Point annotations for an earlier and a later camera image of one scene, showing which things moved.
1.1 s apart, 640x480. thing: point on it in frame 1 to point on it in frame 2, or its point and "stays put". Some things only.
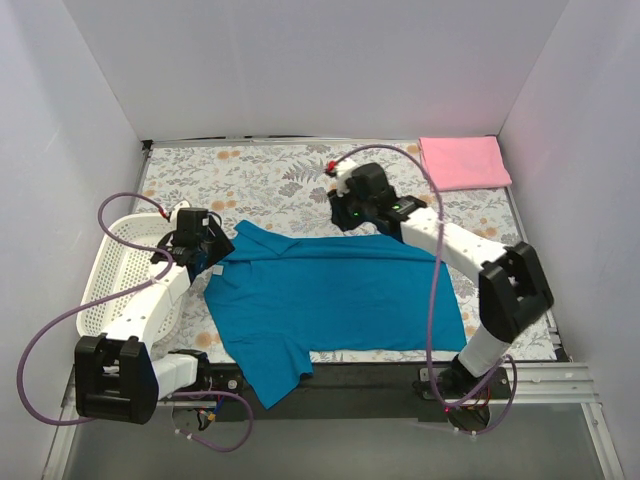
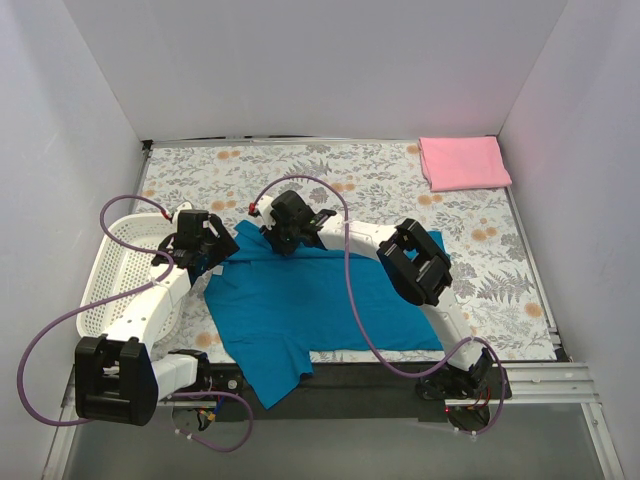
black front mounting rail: x=343 y=392 stays put
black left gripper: x=220 y=245 stays put
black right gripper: x=339 y=215 to x=279 y=241
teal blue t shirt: x=278 y=298 stays put
